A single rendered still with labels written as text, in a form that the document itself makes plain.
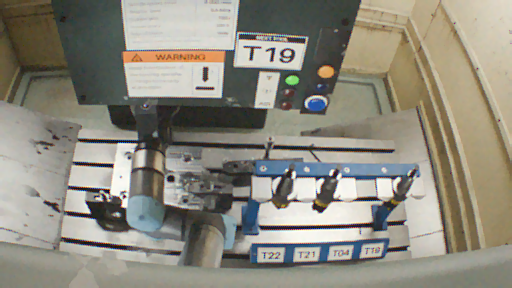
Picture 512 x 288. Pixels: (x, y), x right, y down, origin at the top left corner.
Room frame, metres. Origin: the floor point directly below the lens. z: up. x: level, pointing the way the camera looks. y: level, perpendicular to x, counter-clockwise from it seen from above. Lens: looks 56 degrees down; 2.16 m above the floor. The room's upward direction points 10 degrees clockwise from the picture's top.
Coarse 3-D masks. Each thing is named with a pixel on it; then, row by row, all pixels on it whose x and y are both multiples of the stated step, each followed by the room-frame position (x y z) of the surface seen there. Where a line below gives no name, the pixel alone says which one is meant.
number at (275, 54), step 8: (264, 48) 0.45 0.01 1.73; (272, 48) 0.45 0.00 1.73; (280, 48) 0.46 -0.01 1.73; (288, 48) 0.46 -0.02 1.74; (296, 48) 0.46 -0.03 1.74; (264, 56) 0.45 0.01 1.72; (272, 56) 0.45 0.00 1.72; (280, 56) 0.46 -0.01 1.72; (288, 56) 0.46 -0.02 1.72; (296, 56) 0.46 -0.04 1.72; (272, 64) 0.46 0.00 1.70; (280, 64) 0.46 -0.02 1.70; (288, 64) 0.46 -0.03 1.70; (296, 64) 0.46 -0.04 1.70
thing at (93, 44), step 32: (64, 0) 0.41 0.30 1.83; (96, 0) 0.41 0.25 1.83; (256, 0) 0.45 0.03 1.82; (288, 0) 0.46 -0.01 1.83; (320, 0) 0.46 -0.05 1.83; (352, 0) 0.47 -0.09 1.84; (64, 32) 0.40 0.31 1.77; (96, 32) 0.41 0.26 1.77; (256, 32) 0.45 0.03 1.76; (288, 32) 0.46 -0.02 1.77; (96, 64) 0.41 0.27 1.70; (224, 64) 0.45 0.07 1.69; (96, 96) 0.41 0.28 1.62; (128, 96) 0.42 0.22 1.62; (224, 96) 0.45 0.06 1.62
